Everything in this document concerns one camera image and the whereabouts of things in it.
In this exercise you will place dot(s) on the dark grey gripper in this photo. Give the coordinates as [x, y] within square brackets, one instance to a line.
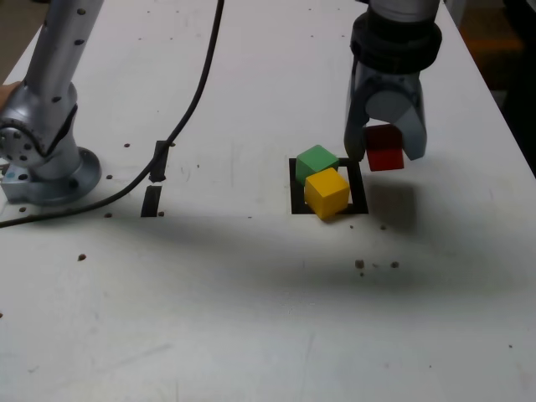
[389, 81]

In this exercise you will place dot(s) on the red cube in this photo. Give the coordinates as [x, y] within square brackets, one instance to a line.
[385, 159]

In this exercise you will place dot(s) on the green cube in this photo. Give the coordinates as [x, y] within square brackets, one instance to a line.
[314, 161]

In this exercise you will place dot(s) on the yellow cube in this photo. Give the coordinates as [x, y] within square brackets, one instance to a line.
[324, 192]

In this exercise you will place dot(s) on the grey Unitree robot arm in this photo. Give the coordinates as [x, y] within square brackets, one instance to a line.
[54, 63]

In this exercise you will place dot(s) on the black tape square outline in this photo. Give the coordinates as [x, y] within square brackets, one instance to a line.
[359, 188]

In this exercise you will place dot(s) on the black tape strip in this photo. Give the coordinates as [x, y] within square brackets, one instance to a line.
[151, 203]

